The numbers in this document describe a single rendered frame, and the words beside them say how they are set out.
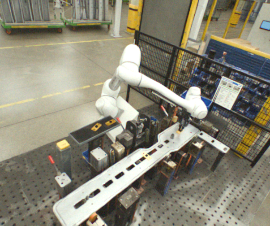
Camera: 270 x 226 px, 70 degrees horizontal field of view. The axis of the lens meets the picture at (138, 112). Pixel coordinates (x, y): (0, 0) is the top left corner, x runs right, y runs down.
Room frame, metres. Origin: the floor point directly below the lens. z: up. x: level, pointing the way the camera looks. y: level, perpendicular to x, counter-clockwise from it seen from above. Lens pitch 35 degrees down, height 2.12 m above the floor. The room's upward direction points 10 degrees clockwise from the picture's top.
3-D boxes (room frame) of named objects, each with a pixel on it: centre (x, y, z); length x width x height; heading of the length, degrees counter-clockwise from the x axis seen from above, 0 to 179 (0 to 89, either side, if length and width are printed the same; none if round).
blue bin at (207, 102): (1.83, -0.58, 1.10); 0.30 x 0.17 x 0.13; 62
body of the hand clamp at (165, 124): (1.51, -0.28, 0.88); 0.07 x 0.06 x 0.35; 52
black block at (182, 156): (1.15, -0.42, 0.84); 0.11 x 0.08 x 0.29; 52
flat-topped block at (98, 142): (1.07, 0.29, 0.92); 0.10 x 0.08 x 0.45; 142
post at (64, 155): (0.86, 0.45, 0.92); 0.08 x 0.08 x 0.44; 52
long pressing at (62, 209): (1.02, -0.11, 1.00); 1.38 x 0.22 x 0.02; 142
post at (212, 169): (1.29, -0.80, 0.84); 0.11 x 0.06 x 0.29; 52
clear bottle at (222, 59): (1.97, -0.73, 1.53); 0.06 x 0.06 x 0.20
